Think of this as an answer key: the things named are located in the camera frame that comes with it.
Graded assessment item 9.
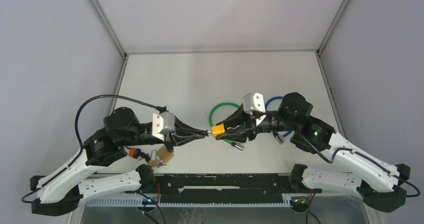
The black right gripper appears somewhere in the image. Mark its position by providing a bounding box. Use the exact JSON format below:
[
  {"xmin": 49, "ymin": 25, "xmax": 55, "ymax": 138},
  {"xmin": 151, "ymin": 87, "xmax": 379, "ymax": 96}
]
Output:
[{"xmin": 213, "ymin": 102, "xmax": 294, "ymax": 144}]

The yellow tag padlock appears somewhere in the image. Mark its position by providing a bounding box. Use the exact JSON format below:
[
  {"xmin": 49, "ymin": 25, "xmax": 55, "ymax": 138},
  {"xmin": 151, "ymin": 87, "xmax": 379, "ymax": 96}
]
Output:
[{"xmin": 207, "ymin": 124, "xmax": 226, "ymax": 138}]

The green cable lock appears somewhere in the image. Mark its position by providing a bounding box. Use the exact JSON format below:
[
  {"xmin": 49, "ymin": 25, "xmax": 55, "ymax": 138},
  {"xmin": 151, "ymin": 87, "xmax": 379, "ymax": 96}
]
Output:
[{"xmin": 208, "ymin": 102, "xmax": 244, "ymax": 151}]

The blue cable lock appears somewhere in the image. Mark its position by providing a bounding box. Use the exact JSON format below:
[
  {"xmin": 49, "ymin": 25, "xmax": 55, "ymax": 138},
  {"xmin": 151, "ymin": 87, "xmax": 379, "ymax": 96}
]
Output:
[{"xmin": 265, "ymin": 96, "xmax": 293, "ymax": 145}]

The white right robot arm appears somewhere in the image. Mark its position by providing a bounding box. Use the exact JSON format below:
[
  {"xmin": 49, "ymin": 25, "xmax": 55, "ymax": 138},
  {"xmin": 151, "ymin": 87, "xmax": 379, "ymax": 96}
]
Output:
[{"xmin": 211, "ymin": 92, "xmax": 411, "ymax": 213}]

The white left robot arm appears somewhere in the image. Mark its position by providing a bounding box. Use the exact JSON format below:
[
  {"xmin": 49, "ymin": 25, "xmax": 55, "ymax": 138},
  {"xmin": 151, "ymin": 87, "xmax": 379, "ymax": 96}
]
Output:
[{"xmin": 30, "ymin": 107, "xmax": 211, "ymax": 217}]

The large brass padlock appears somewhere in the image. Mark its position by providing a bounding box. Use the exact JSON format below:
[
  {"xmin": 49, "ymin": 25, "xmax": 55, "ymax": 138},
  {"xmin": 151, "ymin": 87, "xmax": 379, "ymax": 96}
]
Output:
[{"xmin": 156, "ymin": 146, "xmax": 174, "ymax": 164}]

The small brass padlock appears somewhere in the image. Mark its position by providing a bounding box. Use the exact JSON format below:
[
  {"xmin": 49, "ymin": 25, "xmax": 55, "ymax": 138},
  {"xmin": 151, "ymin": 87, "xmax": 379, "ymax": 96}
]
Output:
[{"xmin": 148, "ymin": 150, "xmax": 158, "ymax": 168}]

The orange black padlock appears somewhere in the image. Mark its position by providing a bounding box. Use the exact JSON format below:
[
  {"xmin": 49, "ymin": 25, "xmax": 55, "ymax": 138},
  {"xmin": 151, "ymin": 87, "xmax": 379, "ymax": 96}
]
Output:
[{"xmin": 128, "ymin": 148, "xmax": 151, "ymax": 162}]

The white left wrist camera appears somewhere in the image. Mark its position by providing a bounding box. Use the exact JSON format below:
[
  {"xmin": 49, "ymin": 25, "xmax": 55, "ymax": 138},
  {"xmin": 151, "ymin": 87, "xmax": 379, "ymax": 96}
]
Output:
[{"xmin": 151, "ymin": 111, "xmax": 175, "ymax": 141}]

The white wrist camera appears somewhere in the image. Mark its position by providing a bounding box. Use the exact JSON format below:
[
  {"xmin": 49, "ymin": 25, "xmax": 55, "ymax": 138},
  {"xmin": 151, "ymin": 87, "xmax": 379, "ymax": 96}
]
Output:
[
  {"xmin": 151, "ymin": 111, "xmax": 175, "ymax": 141},
  {"xmin": 242, "ymin": 93, "xmax": 266, "ymax": 115}
]

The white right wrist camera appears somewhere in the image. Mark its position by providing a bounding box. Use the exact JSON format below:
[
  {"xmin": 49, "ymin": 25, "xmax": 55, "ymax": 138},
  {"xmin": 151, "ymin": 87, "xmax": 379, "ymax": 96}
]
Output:
[{"xmin": 242, "ymin": 93, "xmax": 266, "ymax": 115}]

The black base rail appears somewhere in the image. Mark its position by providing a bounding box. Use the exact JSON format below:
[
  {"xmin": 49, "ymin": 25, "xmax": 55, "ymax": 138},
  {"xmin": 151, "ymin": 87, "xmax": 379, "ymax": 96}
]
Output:
[{"xmin": 150, "ymin": 173, "xmax": 311, "ymax": 205}]

